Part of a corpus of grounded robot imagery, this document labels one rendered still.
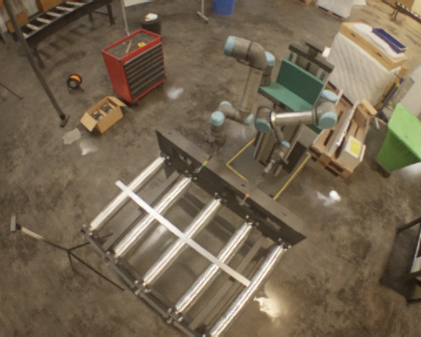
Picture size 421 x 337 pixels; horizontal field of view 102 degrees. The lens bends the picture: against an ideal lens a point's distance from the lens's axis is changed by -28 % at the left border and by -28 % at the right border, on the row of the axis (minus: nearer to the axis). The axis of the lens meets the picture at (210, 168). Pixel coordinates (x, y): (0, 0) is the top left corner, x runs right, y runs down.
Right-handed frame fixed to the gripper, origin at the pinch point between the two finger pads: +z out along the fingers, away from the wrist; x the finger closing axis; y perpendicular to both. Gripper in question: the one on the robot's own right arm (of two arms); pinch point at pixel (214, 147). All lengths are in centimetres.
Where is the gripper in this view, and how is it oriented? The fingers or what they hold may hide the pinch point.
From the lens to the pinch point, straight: 158.2
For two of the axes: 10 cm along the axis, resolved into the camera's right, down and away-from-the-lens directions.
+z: -0.4, 5.0, 8.6
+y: 6.2, -6.6, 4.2
